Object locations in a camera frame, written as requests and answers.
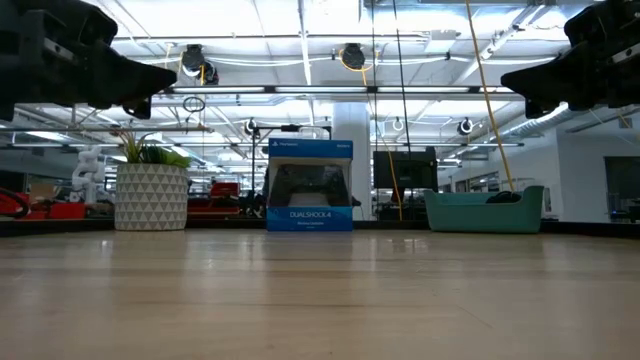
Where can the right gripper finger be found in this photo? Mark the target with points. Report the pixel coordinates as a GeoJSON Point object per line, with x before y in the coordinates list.
{"type": "Point", "coordinates": [560, 80]}
{"type": "Point", "coordinates": [537, 110]}

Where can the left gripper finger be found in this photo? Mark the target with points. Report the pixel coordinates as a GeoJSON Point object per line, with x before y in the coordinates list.
{"type": "Point", "coordinates": [130, 77]}
{"type": "Point", "coordinates": [139, 110]}

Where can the green potted plant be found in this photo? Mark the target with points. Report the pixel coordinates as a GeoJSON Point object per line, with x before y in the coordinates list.
{"type": "Point", "coordinates": [150, 155]}

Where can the white robot figure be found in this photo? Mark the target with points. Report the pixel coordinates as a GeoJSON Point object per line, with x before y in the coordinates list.
{"type": "Point", "coordinates": [89, 172]}

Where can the white triangle-patterned planter pot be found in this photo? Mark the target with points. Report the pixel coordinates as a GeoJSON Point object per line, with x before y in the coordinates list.
{"type": "Point", "coordinates": [150, 200]}

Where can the red tool chest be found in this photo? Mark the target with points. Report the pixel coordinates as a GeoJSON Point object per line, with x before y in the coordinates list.
{"type": "Point", "coordinates": [224, 192]}

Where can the red storage bin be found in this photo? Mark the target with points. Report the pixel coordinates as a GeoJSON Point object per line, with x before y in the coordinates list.
{"type": "Point", "coordinates": [67, 211]}

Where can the teal plastic bin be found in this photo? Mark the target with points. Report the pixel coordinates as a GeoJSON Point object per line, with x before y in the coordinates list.
{"type": "Point", "coordinates": [470, 217]}

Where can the black monitor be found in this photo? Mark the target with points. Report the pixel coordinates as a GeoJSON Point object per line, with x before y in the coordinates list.
{"type": "Point", "coordinates": [405, 170]}

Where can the red round machine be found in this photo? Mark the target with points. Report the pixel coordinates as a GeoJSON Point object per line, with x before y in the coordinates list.
{"type": "Point", "coordinates": [10, 204]}

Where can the blue DualShock controller box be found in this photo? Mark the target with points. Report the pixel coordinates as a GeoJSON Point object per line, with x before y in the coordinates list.
{"type": "Point", "coordinates": [310, 150]}

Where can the long ceiling light bar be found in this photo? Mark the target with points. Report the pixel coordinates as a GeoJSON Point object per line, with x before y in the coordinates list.
{"type": "Point", "coordinates": [320, 90]}

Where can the black table frame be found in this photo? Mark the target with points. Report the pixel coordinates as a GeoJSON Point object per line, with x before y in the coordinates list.
{"type": "Point", "coordinates": [60, 226]}

